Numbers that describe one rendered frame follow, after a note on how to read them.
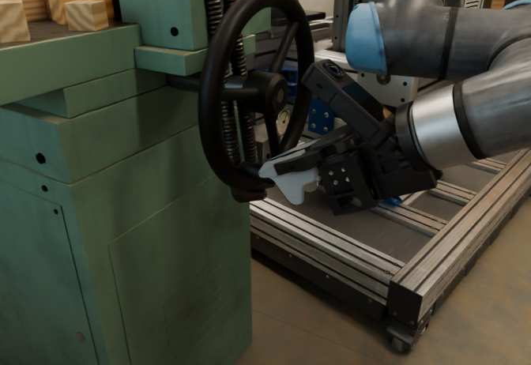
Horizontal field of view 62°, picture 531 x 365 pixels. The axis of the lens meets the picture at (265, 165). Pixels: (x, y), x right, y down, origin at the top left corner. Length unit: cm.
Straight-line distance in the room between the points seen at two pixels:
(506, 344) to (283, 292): 65
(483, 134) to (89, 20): 49
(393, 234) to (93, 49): 106
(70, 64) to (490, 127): 48
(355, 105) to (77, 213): 41
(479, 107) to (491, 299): 125
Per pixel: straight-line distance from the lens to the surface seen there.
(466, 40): 49
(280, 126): 95
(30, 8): 77
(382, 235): 141
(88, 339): 86
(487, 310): 158
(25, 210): 78
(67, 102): 62
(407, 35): 49
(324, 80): 47
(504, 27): 50
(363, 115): 46
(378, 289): 126
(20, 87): 59
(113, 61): 66
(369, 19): 50
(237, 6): 56
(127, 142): 70
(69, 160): 64
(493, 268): 176
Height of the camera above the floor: 100
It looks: 26 degrees down
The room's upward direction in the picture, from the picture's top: straight up
